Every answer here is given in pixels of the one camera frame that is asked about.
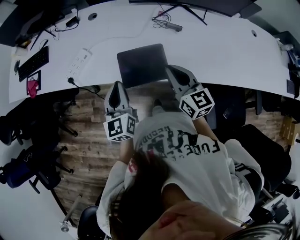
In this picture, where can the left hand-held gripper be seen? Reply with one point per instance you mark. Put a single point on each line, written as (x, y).
(114, 129)

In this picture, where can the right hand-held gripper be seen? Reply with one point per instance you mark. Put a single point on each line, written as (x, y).
(199, 100)

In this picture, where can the black mouse pad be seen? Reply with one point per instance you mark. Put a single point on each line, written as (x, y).
(140, 65)

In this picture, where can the person's left forearm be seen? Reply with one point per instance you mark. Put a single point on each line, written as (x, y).
(126, 150)

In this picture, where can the person's right forearm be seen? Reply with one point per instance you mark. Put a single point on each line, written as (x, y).
(204, 129)

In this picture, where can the white power strip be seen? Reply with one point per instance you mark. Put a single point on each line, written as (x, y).
(78, 63)

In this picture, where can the black phone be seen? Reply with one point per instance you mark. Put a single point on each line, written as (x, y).
(227, 112)

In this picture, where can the black office chair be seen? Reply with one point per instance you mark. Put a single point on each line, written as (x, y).
(35, 126)
(44, 178)
(262, 150)
(236, 98)

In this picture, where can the pink item on black card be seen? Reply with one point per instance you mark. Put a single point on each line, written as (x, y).
(37, 75)

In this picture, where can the red crumpled cloth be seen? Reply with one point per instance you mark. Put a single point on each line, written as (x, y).
(32, 87)

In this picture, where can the black keyboard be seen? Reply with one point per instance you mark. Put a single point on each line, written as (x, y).
(34, 63)

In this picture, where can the black power adapter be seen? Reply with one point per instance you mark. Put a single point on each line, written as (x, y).
(72, 21)

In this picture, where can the black pen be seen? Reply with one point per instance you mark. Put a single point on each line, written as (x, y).
(44, 43)

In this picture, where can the person's white printed t-shirt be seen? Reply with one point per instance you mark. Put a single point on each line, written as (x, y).
(206, 178)

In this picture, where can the small black keypad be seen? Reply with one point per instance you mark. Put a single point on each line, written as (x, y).
(290, 86)

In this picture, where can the black desk stand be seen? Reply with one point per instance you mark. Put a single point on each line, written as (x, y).
(295, 77)

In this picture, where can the person's black striped pants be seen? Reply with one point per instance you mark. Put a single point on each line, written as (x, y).
(248, 175)

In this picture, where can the light wooden box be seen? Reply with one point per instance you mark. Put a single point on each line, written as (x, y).
(288, 129)

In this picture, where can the black stool with light rim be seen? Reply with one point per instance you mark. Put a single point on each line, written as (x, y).
(89, 222)

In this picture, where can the dark monitor on stand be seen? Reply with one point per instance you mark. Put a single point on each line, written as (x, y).
(23, 14)

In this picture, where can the metal rod with round base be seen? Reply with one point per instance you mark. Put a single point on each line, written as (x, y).
(64, 227)

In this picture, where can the person's face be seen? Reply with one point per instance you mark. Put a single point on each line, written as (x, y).
(187, 222)

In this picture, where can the black box-shaped device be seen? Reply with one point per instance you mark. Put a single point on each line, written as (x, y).
(279, 208)

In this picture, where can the person's eyeglasses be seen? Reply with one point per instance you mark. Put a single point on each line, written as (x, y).
(264, 228)

